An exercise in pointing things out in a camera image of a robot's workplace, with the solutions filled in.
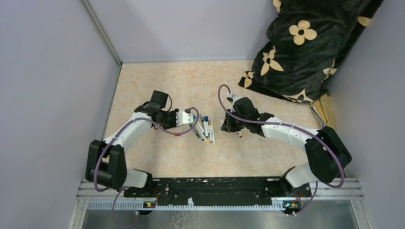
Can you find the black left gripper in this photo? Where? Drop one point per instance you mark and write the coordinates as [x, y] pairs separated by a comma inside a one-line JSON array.
[[172, 118]]

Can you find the yellow cloth bag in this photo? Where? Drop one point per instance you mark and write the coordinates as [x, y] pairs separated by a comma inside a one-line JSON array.
[[323, 111]]

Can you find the dark grey marker pen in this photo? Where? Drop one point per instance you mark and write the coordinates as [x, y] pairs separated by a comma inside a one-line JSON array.
[[196, 132]]

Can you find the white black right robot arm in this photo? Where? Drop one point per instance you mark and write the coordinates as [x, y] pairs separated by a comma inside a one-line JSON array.
[[326, 154]]

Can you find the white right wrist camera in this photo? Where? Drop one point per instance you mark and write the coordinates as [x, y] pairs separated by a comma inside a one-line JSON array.
[[232, 98]]

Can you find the aluminium frame rail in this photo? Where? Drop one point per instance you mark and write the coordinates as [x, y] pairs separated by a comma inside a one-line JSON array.
[[115, 200]]

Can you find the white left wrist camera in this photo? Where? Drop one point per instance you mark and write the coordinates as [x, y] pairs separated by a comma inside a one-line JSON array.
[[184, 117]]

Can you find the green cap marker pen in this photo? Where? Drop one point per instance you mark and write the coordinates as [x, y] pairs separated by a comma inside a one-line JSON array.
[[201, 132]]

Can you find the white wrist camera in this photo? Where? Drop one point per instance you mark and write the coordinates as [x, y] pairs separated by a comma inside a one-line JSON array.
[[232, 98], [184, 117]]

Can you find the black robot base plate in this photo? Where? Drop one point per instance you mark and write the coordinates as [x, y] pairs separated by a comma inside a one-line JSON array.
[[218, 191]]

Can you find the black floral blanket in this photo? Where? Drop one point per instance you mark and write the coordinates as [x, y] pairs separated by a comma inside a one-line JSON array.
[[307, 43]]

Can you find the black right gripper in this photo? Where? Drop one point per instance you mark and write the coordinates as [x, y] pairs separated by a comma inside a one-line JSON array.
[[228, 126]]

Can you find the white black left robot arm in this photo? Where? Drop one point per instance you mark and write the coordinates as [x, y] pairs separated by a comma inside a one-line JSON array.
[[106, 162]]

